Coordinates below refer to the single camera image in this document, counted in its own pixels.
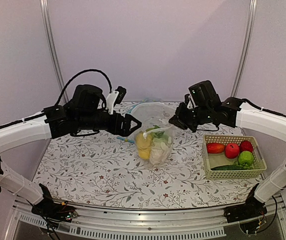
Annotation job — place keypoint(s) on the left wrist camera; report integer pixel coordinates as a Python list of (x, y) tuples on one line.
[(115, 98)]

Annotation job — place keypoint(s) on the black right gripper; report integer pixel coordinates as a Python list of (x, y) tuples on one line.
[(178, 119)]

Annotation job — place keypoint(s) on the left aluminium corner post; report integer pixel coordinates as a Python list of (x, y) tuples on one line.
[(50, 41)]

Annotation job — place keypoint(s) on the white toy cauliflower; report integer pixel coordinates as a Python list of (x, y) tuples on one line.
[(157, 156)]

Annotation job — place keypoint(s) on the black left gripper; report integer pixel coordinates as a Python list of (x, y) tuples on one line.
[(125, 131)]

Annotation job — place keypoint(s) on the right aluminium corner post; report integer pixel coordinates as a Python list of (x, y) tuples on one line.
[(246, 46)]

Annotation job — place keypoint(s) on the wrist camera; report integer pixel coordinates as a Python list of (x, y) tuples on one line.
[(115, 98), (188, 100)]

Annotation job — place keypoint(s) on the red toy apple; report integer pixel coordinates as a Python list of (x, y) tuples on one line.
[(232, 150)]

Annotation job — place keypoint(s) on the beige perforated plastic basket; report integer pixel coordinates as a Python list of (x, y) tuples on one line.
[(213, 160)]

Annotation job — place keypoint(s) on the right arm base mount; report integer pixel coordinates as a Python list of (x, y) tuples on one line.
[(249, 209)]

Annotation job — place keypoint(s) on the green toy lime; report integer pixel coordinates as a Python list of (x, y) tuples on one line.
[(246, 159)]

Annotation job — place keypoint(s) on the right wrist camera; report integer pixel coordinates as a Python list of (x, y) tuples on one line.
[(188, 100)]

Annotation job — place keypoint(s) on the frosted white zip top bag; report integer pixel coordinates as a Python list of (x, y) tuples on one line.
[(168, 112)]

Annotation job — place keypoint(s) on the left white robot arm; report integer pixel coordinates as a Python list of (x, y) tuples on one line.
[(87, 110)]

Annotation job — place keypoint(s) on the light green toy apple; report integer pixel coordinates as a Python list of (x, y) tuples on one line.
[(157, 134)]

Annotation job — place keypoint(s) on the aluminium corner post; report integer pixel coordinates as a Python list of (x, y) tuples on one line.
[(50, 41), (246, 46)]

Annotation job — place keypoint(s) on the floral patterned table mat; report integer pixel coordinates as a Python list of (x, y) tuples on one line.
[(103, 170)]

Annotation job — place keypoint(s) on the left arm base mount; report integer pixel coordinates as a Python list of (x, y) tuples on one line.
[(47, 208)]

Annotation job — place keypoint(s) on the dark green toy cucumber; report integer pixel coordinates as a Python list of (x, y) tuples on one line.
[(228, 168)]

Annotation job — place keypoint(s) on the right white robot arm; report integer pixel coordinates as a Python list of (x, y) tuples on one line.
[(202, 105)]

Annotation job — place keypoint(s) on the clear bag with blue zipper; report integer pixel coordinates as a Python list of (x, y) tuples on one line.
[(146, 100)]

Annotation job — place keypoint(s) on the aluminium front rail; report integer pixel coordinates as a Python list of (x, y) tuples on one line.
[(98, 222)]

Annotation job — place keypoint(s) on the white toy radish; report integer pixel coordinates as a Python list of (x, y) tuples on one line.
[(163, 145)]

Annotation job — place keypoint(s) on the red toy tomato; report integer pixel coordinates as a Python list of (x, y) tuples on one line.
[(246, 146)]

